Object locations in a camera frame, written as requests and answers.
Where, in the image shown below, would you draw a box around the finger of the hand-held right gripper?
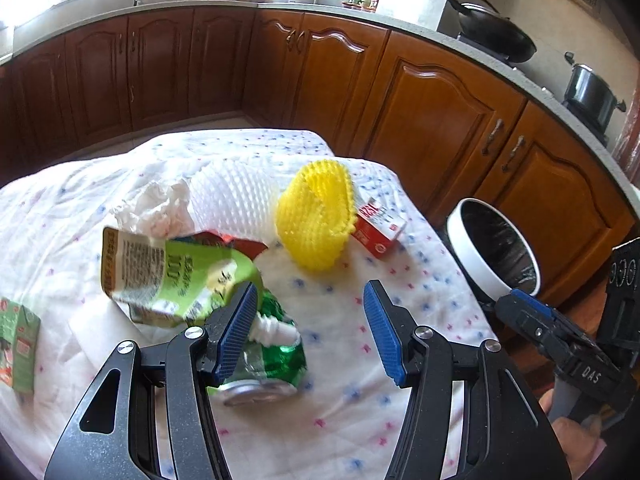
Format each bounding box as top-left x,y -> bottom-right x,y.
495,288 -> 633,412

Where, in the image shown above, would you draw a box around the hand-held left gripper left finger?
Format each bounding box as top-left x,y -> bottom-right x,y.
44,282 -> 261,480

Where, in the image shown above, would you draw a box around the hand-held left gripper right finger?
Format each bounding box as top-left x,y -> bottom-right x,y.
362,279 -> 573,480

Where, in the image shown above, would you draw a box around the crushed green can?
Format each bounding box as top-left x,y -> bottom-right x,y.
220,287 -> 307,407

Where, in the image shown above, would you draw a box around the green spout drink pouch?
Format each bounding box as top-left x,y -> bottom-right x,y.
101,226 -> 302,348

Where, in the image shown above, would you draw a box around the white bin with black liner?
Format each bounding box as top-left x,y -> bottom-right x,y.
446,198 -> 542,306

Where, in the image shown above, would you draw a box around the person's right hand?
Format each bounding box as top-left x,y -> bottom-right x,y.
537,389 -> 608,480

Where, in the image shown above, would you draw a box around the white dotted tablecloth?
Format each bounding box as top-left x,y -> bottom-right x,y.
0,129 -> 501,480

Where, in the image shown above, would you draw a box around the red wrapper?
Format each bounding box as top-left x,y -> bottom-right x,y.
187,230 -> 271,261

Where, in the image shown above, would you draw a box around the small red white carton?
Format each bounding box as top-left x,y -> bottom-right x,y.
350,194 -> 408,259

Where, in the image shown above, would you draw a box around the yellow foam fruit net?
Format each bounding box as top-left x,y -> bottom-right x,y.
276,158 -> 357,271

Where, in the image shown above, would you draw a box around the white foam fruit net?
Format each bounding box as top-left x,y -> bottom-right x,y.
187,157 -> 281,246

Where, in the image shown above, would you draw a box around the crumpled white tissue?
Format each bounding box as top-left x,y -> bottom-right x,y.
114,180 -> 198,241

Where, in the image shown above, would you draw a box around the steel stock pot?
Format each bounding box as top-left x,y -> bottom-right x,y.
564,51 -> 627,128

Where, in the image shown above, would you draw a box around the small green drink carton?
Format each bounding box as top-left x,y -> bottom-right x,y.
0,296 -> 42,393

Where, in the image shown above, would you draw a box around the brown wooden base cabinets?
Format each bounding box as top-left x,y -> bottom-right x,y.
0,2 -> 638,321

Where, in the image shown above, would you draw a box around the gas stove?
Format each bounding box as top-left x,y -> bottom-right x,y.
456,32 -> 613,146

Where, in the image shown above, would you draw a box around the black wok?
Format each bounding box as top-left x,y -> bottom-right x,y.
418,0 -> 538,64

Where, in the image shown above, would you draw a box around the grey kitchen countertop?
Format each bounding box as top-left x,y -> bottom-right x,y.
0,0 -> 640,206

